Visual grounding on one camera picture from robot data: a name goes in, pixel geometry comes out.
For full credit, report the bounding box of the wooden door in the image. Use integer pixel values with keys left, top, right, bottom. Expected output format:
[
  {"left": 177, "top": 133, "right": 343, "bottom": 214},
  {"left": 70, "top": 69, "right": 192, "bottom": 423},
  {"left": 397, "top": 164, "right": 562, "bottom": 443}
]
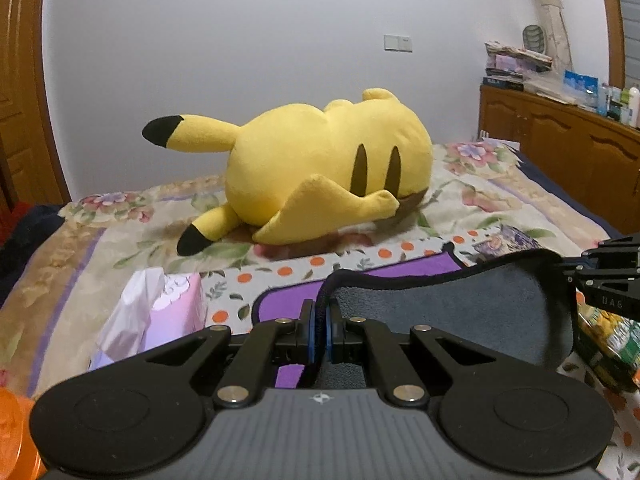
[{"left": 0, "top": 0, "right": 72, "bottom": 207}]

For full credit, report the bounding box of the white orange-dotted blanket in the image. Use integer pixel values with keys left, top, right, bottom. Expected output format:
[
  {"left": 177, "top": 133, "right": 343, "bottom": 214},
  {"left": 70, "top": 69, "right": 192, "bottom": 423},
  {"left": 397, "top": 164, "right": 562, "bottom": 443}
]
[{"left": 200, "top": 227, "right": 640, "bottom": 480}]

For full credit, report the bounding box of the yellow plush toy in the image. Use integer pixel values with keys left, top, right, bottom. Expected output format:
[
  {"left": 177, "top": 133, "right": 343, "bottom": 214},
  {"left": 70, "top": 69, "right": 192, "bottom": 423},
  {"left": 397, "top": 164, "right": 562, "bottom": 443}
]
[{"left": 142, "top": 88, "right": 434, "bottom": 257}]

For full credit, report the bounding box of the wooden cabinet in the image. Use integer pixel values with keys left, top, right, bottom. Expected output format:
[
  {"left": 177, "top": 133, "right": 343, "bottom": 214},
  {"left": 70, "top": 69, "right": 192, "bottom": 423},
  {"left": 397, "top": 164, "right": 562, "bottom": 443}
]
[{"left": 478, "top": 83, "right": 640, "bottom": 237}]

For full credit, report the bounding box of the purple and grey towel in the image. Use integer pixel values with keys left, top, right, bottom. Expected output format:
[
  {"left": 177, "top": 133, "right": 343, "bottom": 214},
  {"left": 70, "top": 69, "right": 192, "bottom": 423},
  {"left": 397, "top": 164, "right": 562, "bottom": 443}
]
[{"left": 251, "top": 242, "right": 577, "bottom": 391}]

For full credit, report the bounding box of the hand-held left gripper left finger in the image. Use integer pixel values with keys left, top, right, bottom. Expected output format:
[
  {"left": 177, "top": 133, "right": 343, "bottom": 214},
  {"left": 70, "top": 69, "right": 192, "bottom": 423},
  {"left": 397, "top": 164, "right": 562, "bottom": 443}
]
[{"left": 142, "top": 300, "right": 319, "bottom": 407}]

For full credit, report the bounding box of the floral bed cover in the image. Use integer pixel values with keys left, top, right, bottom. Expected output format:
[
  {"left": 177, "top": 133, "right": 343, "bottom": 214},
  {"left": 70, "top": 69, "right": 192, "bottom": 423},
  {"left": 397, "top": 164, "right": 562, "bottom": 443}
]
[{"left": 0, "top": 140, "right": 626, "bottom": 401}]

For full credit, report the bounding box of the row of toiletry bottles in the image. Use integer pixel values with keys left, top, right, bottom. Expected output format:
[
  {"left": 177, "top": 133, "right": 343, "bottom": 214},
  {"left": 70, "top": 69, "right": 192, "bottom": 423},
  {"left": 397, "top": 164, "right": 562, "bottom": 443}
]
[{"left": 597, "top": 81, "right": 640, "bottom": 129}]

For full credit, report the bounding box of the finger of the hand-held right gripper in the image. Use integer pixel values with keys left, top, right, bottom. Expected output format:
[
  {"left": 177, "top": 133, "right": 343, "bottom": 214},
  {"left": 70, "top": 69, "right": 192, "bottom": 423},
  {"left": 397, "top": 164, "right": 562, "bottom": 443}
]
[{"left": 561, "top": 248, "right": 601, "bottom": 286}]

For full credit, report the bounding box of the stack of papers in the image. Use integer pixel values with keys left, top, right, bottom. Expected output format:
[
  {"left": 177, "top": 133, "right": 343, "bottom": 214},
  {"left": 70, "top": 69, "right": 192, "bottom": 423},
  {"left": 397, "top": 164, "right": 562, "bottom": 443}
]
[{"left": 482, "top": 39, "right": 555, "bottom": 93}]

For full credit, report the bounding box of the green yellow snack packet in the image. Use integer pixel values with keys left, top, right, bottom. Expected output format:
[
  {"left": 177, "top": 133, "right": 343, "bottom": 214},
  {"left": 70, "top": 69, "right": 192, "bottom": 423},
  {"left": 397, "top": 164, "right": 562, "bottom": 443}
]
[{"left": 575, "top": 304, "right": 640, "bottom": 393}]

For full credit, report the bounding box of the blue printed box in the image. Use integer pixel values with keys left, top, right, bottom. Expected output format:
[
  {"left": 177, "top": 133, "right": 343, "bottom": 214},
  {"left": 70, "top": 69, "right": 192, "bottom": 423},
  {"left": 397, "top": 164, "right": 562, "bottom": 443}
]
[{"left": 562, "top": 69, "right": 600, "bottom": 107}]

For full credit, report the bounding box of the wooden window frame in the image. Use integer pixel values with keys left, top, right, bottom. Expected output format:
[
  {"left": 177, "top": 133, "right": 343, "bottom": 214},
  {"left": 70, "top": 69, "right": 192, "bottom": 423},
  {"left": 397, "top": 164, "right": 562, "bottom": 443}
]
[{"left": 597, "top": 0, "right": 627, "bottom": 87}]

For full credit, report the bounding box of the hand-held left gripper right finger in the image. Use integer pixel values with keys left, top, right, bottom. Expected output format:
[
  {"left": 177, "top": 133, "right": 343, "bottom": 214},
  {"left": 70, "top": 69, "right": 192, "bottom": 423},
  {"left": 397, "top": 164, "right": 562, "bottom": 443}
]
[{"left": 326, "top": 300, "right": 502, "bottom": 407}]

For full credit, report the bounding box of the dark cloth pile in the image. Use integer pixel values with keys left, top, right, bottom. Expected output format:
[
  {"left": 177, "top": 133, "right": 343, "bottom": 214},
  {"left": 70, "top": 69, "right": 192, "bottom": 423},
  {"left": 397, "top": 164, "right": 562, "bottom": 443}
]
[{"left": 0, "top": 202, "right": 67, "bottom": 307}]

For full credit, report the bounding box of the white wall switch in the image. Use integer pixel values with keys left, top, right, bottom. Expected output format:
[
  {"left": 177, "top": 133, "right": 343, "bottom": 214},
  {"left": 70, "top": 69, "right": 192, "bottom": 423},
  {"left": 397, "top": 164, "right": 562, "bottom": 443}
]
[{"left": 383, "top": 33, "right": 414, "bottom": 53}]

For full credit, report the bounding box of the beige curtain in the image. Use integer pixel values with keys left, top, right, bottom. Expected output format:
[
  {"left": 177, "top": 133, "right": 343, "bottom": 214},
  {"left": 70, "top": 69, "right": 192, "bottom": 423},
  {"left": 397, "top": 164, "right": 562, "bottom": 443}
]
[{"left": 529, "top": 0, "right": 574, "bottom": 77}]

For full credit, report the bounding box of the orange plastic container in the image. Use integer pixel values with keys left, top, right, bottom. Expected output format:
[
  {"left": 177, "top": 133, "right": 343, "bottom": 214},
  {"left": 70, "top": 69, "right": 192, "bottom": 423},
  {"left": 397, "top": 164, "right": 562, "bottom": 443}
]
[{"left": 0, "top": 386, "right": 42, "bottom": 480}]

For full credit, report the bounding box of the dark blue bed sheet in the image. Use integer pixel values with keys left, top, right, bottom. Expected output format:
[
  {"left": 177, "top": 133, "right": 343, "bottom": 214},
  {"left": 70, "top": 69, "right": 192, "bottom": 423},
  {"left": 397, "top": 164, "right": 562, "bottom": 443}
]
[{"left": 504, "top": 142, "right": 627, "bottom": 242}]

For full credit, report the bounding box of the pink tissue box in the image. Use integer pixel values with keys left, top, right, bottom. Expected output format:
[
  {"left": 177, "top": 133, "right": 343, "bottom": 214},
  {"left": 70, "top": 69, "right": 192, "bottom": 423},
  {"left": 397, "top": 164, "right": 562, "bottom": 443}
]
[{"left": 89, "top": 267, "right": 209, "bottom": 372}]

